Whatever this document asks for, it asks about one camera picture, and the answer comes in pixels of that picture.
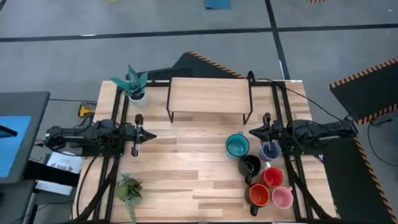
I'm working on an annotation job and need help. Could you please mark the white printed paper sheet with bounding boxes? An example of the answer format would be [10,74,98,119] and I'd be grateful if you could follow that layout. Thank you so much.
[46,151,85,174]

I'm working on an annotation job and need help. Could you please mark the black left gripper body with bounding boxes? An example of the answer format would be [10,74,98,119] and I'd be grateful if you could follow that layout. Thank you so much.
[119,114,144,157]

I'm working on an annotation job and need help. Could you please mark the pink coffee mug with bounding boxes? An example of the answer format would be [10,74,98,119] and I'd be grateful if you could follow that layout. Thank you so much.
[271,185,295,210]

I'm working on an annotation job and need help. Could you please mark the black floor cable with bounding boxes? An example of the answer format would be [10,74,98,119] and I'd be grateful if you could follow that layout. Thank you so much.
[366,119,398,168]

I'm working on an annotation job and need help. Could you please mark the lavender grey coffee mug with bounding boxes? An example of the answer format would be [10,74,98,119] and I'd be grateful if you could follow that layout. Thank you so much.
[259,140,283,162]

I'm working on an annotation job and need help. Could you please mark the black aluminium extrusion frame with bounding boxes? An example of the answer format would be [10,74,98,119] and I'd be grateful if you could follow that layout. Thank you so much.
[73,79,338,224]

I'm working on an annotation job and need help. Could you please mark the grey desk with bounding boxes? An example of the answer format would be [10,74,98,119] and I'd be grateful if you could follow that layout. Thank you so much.
[0,91,51,185]

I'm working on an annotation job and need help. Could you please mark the teal coffee mug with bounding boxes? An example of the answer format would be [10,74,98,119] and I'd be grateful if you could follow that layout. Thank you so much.
[225,131,251,160]

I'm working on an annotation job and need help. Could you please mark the snake plant in white pot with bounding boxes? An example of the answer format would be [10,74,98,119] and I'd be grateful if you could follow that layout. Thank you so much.
[110,64,150,108]

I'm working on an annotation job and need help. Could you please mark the red mug with white handle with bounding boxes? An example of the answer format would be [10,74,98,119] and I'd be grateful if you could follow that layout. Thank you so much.
[260,161,285,189]

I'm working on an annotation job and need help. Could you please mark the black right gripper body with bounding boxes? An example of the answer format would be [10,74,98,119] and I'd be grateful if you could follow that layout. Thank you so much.
[263,112,285,155]

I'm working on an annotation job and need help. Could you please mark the long black arm cable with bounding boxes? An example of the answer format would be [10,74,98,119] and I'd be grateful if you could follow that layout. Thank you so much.
[254,77,353,123]

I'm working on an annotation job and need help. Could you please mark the black mat hazard-striped edge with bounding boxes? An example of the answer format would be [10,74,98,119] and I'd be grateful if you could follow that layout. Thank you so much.
[126,50,246,82]
[329,57,398,126]
[322,136,398,224]

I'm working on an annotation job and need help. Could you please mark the black ribbed coffee mug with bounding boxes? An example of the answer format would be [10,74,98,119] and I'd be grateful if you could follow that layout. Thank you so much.
[238,154,262,185]

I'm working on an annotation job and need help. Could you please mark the black cable along frame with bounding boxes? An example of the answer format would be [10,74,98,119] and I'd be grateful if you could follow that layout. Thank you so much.
[75,155,98,218]

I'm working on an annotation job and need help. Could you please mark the black mug with orange inside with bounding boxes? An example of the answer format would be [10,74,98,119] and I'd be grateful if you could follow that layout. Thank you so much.
[247,183,271,217]

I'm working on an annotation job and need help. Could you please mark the small green succulent plant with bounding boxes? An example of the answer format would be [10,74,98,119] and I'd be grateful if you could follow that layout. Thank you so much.
[115,172,144,224]

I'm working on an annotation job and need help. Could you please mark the wooden shelf riser black legs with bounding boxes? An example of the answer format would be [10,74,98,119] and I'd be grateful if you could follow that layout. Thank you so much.
[166,77,254,125]

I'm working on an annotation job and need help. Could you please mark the yellow power plug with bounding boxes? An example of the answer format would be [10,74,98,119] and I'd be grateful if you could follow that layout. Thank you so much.
[78,105,96,118]

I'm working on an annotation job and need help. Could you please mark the blue floor mat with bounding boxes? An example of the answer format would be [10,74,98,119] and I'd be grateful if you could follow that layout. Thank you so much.
[204,0,232,11]

